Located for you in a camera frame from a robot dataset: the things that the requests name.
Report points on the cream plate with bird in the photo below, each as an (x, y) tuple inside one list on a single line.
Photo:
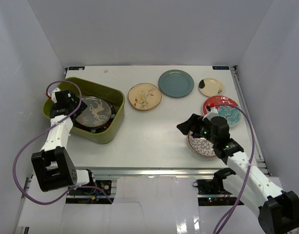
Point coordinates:
[(144, 96)]

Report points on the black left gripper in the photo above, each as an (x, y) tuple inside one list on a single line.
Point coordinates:
[(75, 103)]

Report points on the cream plate with black marks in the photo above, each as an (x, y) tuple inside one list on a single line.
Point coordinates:
[(211, 87)]

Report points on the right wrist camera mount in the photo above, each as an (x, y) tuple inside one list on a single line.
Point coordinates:
[(211, 112)]

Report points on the teal blue plate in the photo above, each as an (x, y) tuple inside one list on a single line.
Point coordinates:
[(176, 83)]

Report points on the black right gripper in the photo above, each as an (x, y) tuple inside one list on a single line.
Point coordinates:
[(193, 124)]

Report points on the petal pattern bowl orange rim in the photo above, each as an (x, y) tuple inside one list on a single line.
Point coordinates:
[(201, 146)]

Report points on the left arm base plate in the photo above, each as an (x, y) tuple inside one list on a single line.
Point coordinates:
[(105, 185)]

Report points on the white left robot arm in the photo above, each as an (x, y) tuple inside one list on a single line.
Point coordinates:
[(52, 164)]

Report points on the grey plate with deer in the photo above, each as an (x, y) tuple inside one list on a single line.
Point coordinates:
[(97, 113)]

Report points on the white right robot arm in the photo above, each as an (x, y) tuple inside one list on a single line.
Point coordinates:
[(277, 211)]

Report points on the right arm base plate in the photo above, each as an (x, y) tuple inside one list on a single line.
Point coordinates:
[(210, 195)]

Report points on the red plate with teal flower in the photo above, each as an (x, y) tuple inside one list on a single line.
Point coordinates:
[(230, 113)]

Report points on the green plastic bin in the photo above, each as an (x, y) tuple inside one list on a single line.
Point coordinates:
[(91, 89)]

